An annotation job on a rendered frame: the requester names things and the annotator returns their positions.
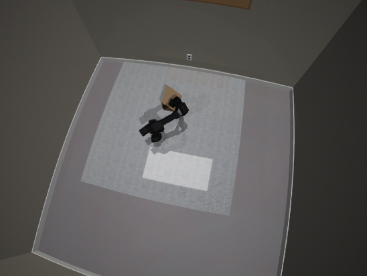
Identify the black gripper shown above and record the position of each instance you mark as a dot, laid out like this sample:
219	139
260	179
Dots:
154	137

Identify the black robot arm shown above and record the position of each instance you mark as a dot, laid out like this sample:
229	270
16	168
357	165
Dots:
158	126

